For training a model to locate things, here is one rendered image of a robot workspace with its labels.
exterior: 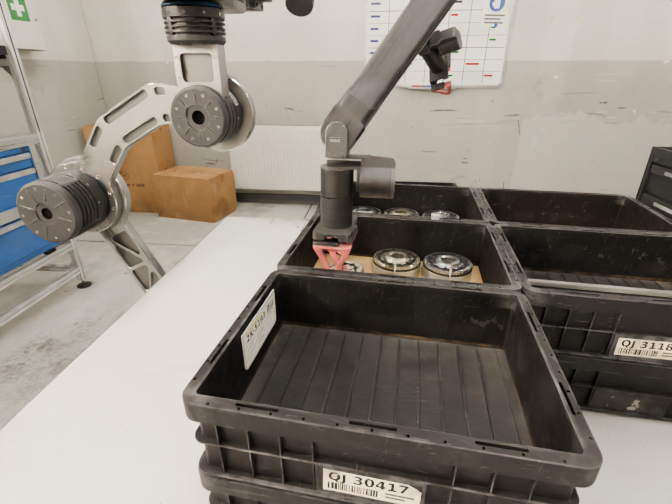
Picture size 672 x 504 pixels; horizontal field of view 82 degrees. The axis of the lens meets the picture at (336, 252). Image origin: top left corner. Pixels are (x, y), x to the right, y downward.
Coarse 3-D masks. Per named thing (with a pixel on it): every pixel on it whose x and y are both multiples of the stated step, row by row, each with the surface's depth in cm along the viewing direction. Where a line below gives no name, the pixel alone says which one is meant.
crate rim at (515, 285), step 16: (448, 224) 86; (464, 224) 85; (480, 224) 85; (496, 240) 77; (288, 256) 70; (320, 272) 64; (336, 272) 64; (352, 272) 64; (512, 272) 64; (496, 288) 60; (512, 288) 60
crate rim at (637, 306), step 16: (496, 224) 85; (512, 224) 85; (512, 256) 70; (528, 288) 60; (544, 304) 59; (560, 304) 59; (576, 304) 58; (592, 304) 58; (608, 304) 57; (624, 304) 57; (640, 304) 56; (656, 304) 56
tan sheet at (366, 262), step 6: (330, 258) 92; (348, 258) 92; (354, 258) 92; (360, 258) 92; (366, 258) 92; (372, 258) 92; (318, 264) 89; (330, 264) 89; (366, 264) 89; (372, 264) 89; (420, 264) 89; (366, 270) 87; (372, 270) 87; (420, 270) 87; (474, 270) 87; (420, 276) 84; (474, 276) 84; (480, 276) 84; (480, 282) 82
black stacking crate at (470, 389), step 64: (320, 320) 67; (384, 320) 64; (448, 320) 62; (512, 320) 59; (256, 384) 55; (320, 384) 55; (384, 384) 55; (448, 384) 55; (512, 384) 55; (256, 448) 41; (320, 448) 40; (576, 448) 35
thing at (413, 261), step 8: (392, 248) 90; (400, 248) 90; (376, 256) 86; (384, 256) 86; (408, 256) 86; (416, 256) 86; (384, 264) 82; (392, 264) 83; (400, 264) 82; (408, 264) 83; (416, 264) 82
